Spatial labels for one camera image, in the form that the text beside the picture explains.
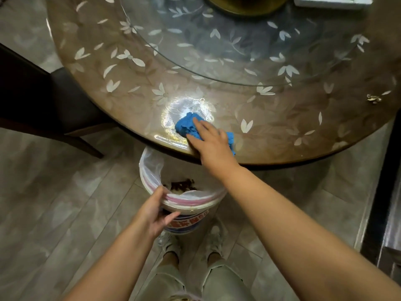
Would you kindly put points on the person's left shoe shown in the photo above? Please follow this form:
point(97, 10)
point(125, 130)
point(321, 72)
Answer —
point(170, 242)

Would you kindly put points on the small food scrap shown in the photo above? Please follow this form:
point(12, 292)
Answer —
point(374, 98)

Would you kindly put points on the blue cleaning cloth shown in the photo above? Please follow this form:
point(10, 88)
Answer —
point(186, 123)

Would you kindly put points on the person's left thumb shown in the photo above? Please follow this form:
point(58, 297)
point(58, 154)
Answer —
point(171, 217)

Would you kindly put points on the round glass turntable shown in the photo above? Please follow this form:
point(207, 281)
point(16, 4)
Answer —
point(238, 46)

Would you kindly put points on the leaf print table cover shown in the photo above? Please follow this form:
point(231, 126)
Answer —
point(125, 78)

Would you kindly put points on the person's right thumb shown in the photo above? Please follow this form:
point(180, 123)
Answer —
point(194, 143)

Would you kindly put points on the dark wooden chair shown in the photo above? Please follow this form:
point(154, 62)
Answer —
point(37, 100)

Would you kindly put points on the light grey trousers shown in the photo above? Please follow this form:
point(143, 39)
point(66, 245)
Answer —
point(222, 283)

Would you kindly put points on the person's left forearm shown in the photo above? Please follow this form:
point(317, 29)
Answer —
point(112, 266)

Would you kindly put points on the person's right forearm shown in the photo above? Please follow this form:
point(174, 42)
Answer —
point(300, 235)

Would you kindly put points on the person's left hand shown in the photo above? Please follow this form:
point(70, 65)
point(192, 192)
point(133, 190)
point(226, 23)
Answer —
point(150, 216)

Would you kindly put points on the white plastic bucket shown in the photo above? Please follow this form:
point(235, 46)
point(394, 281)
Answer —
point(191, 213)

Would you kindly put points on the person's shoe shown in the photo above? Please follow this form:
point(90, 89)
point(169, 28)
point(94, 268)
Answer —
point(170, 242)
point(214, 238)

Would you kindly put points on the person's right shoe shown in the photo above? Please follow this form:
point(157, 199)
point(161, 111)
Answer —
point(214, 238)

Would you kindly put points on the brown food scraps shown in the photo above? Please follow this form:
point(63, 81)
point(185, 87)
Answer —
point(181, 185)

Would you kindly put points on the person's right hand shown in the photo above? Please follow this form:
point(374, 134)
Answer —
point(214, 150)

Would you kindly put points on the gold round turntable base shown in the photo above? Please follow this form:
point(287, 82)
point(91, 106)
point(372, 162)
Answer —
point(247, 5)

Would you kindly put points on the white flat box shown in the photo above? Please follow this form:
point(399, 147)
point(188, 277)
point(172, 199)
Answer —
point(332, 1)

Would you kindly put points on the clear plastic bag liner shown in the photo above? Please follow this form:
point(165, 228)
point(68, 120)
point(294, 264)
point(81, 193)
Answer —
point(153, 169)

